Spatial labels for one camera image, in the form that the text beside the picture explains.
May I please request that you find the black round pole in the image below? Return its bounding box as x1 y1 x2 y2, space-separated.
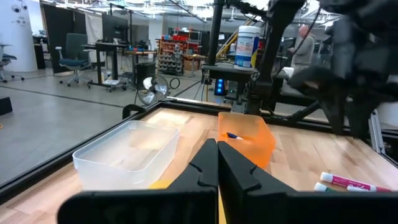
206 0 225 66

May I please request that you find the black aluminium table frame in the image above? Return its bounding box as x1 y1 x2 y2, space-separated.
0 96 398 205

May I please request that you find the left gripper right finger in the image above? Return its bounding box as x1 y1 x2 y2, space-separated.
218 140 398 224

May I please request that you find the black computer with lights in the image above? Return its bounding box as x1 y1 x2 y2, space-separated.
213 78 226 96

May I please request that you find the person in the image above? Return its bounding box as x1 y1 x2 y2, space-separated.
287 24 317 75

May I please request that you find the white wipes canister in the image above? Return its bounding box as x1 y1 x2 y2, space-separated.
233 25 261 71

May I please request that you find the grey office chair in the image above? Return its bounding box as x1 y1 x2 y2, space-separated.
0 43 25 83
55 33 94 90

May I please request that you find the white round column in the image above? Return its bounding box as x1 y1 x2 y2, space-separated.
0 0 39 73

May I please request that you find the white marker dark blue cap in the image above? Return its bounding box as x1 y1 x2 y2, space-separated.
226 131 245 141

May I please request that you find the pink Expo marker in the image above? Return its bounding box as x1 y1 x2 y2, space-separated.
320 171 393 193

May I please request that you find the white marker green cap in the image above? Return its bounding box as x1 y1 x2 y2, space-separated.
313 181 340 193

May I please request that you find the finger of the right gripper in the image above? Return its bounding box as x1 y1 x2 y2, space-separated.
347 95 379 138
320 90 349 135

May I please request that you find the black monitor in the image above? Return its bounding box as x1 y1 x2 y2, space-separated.
101 14 129 43

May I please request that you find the orange plastic bin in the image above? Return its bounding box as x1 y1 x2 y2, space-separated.
217 111 277 169

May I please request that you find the black standing desk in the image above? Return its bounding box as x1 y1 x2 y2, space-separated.
82 42 128 93

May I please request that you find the black side table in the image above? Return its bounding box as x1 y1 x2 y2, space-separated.
201 63 290 105

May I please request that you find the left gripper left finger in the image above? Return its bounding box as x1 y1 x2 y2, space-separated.
57 138 218 224

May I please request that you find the black computer tower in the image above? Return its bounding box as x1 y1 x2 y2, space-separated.
136 61 157 91

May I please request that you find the small floor fan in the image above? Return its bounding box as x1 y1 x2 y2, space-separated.
136 74 171 106

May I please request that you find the silver aluminium bar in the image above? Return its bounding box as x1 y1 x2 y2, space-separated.
368 108 387 156

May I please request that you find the black partition wall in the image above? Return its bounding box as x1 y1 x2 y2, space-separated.
42 2 88 75

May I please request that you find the black table clamp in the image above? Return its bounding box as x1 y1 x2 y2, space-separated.
122 103 147 121

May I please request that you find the parts shelf with bins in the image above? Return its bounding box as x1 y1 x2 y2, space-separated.
157 34 203 77

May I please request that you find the clear plastic bin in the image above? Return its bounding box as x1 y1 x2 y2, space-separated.
72 119 180 191

